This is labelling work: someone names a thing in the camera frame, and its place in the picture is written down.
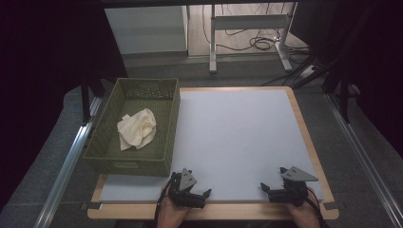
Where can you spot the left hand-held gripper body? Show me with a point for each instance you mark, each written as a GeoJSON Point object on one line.
{"type": "Point", "coordinates": [187, 182]}

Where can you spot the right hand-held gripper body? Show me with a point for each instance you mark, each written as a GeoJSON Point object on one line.
{"type": "Point", "coordinates": [297, 174]}

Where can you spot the green plastic basket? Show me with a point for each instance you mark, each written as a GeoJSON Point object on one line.
{"type": "Point", "coordinates": [149, 155]}

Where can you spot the cream printed cloth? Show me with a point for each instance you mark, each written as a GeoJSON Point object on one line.
{"type": "Point", "coordinates": [138, 128]}

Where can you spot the person's left hand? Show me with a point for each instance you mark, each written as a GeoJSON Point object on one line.
{"type": "Point", "coordinates": [169, 215]}

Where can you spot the person's right hand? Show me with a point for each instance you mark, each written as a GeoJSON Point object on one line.
{"type": "Point", "coordinates": [304, 215]}

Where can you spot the grey tape piece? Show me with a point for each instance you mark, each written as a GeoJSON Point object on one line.
{"type": "Point", "coordinates": [92, 205]}
{"type": "Point", "coordinates": [331, 205]}

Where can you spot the black stand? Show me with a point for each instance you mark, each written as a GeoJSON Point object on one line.
{"type": "Point", "coordinates": [344, 101]}

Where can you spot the white power strip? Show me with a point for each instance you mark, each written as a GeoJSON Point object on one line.
{"type": "Point", "coordinates": [310, 71]}

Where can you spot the black curtain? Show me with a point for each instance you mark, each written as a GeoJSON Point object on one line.
{"type": "Point", "coordinates": [38, 63]}
{"type": "Point", "coordinates": [380, 63]}

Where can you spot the white cabinet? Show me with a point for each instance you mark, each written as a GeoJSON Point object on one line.
{"type": "Point", "coordinates": [145, 30]}

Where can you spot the aluminium rail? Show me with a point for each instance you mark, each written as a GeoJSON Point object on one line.
{"type": "Point", "coordinates": [367, 161]}
{"type": "Point", "coordinates": [68, 164]}

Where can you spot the white desk frame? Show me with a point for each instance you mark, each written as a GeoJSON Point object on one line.
{"type": "Point", "coordinates": [247, 22]}

